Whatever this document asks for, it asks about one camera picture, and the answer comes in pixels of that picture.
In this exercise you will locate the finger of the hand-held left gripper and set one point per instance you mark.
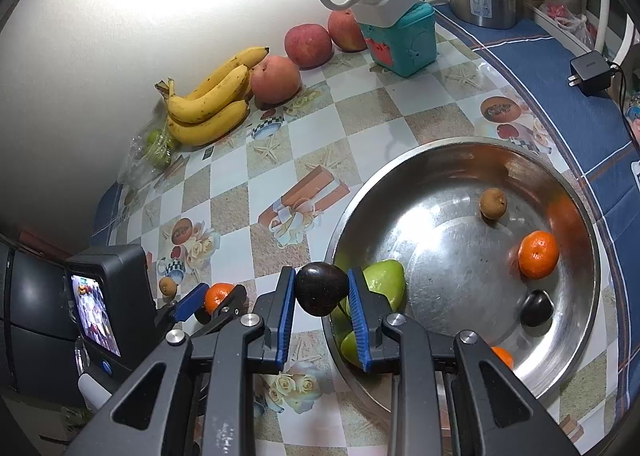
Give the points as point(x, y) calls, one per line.
point(231, 305)
point(190, 303)

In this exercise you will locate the dark grey cabinet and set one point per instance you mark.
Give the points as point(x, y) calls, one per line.
point(30, 326)

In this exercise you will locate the small brown longan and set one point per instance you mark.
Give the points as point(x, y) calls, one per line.
point(167, 286)

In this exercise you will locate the blue checked cloth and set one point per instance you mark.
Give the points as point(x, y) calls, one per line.
point(540, 85)

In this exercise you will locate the orange peach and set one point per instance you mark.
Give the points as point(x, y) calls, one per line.
point(275, 79)

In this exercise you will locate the round metal basin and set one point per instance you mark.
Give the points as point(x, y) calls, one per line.
point(465, 261)

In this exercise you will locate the brown kiwi fruit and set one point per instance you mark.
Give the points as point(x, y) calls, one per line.
point(493, 203)

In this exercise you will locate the bag of green fruit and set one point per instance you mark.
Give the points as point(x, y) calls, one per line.
point(155, 145)

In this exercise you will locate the green pear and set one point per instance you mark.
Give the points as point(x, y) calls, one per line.
point(387, 281)
point(344, 336)

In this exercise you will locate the red apple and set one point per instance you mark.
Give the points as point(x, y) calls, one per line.
point(345, 30)
point(308, 45)

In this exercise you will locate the black charger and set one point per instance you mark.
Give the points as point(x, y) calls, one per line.
point(590, 73)

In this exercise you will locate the clear plastic bag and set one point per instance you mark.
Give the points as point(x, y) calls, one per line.
point(565, 15)

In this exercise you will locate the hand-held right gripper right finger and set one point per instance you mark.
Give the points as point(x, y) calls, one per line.
point(359, 323)

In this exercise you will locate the white chair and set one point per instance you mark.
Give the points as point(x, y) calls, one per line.
point(605, 10)

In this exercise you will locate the teal plastic box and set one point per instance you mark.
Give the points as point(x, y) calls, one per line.
point(405, 45)

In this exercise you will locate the pink plastic bag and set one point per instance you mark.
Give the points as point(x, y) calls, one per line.
point(635, 118)

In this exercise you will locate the dark purple plum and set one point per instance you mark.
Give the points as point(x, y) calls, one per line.
point(320, 288)
point(536, 308)

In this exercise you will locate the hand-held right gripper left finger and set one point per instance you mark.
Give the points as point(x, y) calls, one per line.
point(286, 318)

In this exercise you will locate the orange tangerine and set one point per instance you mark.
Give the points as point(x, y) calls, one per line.
point(537, 254)
point(504, 357)
point(217, 296)

